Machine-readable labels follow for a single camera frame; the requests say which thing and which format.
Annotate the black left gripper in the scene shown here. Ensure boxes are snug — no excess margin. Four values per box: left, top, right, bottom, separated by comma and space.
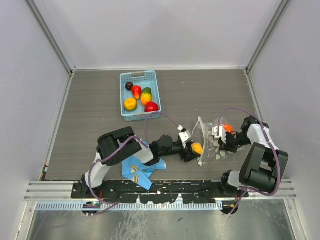
159, 140, 200, 161

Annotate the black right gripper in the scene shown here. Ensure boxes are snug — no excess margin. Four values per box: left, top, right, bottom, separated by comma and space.
218, 131, 252, 153

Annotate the small orange fake tangerine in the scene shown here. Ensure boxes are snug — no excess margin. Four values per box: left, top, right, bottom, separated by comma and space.
191, 142, 203, 155

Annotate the bright orange fake ball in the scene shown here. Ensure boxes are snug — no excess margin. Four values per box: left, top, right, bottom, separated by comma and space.
222, 123, 235, 133

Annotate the clear polka dot zip bag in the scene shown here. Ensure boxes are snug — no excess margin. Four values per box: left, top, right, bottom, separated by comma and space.
191, 116, 244, 167

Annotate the red fake apple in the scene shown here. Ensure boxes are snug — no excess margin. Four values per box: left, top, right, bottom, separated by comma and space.
144, 101, 159, 113

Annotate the orange fake fruit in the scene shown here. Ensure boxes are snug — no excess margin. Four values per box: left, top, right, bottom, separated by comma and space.
140, 87, 153, 107

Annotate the yellow fake lemon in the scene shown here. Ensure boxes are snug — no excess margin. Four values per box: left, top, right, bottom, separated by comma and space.
123, 98, 138, 112

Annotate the red fake strawberry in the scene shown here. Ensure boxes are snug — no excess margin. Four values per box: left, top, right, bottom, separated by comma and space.
131, 85, 142, 100

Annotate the dark purple fake plum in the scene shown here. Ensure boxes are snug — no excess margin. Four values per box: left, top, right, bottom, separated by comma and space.
125, 82, 134, 91

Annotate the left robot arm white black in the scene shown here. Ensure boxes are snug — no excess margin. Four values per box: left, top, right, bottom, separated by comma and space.
81, 126, 203, 198

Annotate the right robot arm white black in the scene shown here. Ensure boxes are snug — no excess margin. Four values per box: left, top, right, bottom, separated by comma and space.
212, 116, 289, 197

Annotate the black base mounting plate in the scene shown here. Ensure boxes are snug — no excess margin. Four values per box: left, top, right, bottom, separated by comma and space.
71, 179, 251, 204

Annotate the blue patterned cloth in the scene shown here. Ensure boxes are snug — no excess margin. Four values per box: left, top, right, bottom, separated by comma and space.
121, 145, 167, 190

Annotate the light blue plastic basket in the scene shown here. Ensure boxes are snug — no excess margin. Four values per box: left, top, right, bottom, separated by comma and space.
119, 70, 162, 122

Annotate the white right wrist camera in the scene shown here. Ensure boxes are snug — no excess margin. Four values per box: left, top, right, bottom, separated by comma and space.
211, 125, 227, 143

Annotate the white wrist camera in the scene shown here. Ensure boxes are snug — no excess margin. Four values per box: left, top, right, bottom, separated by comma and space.
177, 125, 192, 149
211, 125, 227, 143

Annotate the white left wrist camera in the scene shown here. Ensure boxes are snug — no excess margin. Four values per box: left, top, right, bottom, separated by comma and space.
177, 125, 192, 149

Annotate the white slotted cable duct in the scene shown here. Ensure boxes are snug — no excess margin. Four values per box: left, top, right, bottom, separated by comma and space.
35, 199, 223, 211

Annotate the aluminium frame rail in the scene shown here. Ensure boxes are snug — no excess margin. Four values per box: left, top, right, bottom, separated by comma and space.
23, 180, 76, 202

